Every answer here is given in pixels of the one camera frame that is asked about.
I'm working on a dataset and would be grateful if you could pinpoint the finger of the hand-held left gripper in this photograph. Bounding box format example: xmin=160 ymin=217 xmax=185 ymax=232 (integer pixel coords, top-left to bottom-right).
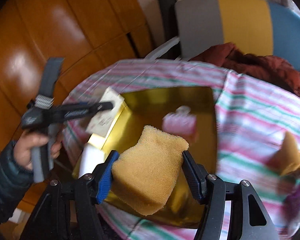
xmin=61 ymin=101 xmax=113 ymax=122

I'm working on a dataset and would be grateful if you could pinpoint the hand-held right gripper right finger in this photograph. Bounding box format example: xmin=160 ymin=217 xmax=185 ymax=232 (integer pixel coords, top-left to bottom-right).
xmin=182 ymin=150 xmax=277 ymax=240

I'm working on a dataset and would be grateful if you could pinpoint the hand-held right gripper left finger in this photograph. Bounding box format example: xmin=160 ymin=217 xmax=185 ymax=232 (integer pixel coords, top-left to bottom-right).
xmin=20 ymin=150 xmax=120 ymax=240

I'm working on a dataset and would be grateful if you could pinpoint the cream small box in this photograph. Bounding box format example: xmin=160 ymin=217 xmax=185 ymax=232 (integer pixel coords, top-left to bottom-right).
xmin=86 ymin=87 xmax=127 ymax=138

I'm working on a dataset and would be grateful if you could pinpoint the yellow sponge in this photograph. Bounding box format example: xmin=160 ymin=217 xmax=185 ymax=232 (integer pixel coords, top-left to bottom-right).
xmin=111 ymin=125 xmax=189 ymax=217
xmin=272 ymin=131 xmax=300 ymax=178

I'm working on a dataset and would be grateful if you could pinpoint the gold box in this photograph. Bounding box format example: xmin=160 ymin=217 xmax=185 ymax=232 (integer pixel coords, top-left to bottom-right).
xmin=72 ymin=86 xmax=218 ymax=229

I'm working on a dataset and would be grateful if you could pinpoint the person's left forearm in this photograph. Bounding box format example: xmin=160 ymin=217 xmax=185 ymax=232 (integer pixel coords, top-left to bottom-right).
xmin=0 ymin=140 xmax=35 ymax=227

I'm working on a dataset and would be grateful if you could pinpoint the person's left hand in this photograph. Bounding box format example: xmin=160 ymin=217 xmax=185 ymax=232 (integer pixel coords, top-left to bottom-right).
xmin=14 ymin=130 xmax=63 ymax=171

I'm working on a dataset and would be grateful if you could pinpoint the wooden wardrobe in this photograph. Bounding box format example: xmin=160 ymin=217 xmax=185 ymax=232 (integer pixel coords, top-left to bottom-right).
xmin=0 ymin=0 xmax=153 ymax=215

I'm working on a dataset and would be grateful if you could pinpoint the pink green striped sheet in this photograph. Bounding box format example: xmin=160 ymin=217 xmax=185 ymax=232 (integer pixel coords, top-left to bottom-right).
xmin=62 ymin=59 xmax=300 ymax=240

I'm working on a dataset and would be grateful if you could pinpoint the purple packet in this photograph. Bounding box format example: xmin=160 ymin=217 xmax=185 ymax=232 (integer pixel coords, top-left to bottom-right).
xmin=286 ymin=180 xmax=300 ymax=210

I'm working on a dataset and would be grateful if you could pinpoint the dark red jacket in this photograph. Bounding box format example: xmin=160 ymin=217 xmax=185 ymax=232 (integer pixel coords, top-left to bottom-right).
xmin=191 ymin=42 xmax=300 ymax=103

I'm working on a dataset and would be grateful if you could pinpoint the grey yellow blue chair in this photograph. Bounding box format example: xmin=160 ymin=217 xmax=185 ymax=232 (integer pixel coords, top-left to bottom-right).
xmin=146 ymin=0 xmax=300 ymax=72

